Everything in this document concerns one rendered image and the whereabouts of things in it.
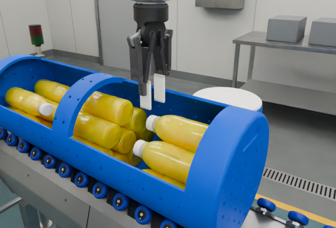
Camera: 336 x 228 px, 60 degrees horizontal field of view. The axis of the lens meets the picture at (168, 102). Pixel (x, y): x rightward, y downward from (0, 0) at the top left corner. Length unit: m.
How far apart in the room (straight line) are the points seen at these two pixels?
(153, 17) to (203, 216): 0.39
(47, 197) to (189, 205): 0.57
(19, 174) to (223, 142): 0.79
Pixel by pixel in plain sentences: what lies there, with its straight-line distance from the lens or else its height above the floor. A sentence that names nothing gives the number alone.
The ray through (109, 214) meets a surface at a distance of 0.82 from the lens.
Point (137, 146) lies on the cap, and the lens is 0.69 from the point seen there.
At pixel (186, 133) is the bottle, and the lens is 0.63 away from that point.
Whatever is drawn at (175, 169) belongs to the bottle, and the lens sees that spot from 0.62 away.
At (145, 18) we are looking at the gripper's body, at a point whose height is 1.40.
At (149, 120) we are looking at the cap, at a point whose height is 1.16.
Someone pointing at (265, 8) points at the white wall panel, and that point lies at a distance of 4.02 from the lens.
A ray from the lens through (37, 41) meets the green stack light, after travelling 1.72.
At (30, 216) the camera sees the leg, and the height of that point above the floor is 0.56.
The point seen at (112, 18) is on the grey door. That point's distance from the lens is 5.23.
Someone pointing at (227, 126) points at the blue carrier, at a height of 1.22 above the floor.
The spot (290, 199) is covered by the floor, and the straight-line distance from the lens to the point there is 2.41.
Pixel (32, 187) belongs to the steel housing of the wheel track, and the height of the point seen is 0.85.
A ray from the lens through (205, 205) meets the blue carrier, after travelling 0.54.
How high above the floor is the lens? 1.47
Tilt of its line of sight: 23 degrees down
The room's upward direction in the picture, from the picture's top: straight up
